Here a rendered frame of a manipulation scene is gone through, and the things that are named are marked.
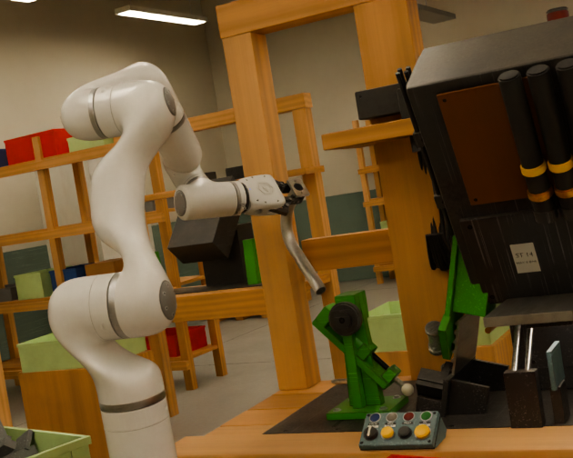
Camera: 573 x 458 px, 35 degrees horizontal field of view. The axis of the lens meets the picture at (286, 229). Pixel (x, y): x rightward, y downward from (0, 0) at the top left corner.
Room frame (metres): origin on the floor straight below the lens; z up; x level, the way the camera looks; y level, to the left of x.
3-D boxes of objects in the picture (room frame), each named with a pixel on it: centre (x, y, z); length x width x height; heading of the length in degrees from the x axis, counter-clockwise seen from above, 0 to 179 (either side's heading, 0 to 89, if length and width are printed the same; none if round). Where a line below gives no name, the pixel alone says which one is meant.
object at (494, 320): (1.81, -0.49, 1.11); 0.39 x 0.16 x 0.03; 153
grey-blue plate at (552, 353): (1.75, -0.47, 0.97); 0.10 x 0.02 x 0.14; 153
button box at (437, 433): (1.75, -0.16, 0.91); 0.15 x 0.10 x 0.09; 63
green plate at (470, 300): (1.91, -0.37, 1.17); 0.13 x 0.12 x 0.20; 63
